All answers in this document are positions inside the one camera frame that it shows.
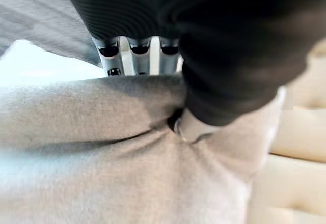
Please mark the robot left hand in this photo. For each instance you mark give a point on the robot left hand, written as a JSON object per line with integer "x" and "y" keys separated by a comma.
{"x": 208, "y": 56}

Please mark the cream leather sofa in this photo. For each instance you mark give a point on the cream leather sofa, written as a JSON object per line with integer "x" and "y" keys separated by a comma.
{"x": 295, "y": 157}

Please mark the grey fabric cushion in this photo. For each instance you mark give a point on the grey fabric cushion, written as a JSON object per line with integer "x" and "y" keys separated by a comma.
{"x": 102, "y": 163}
{"x": 38, "y": 12}

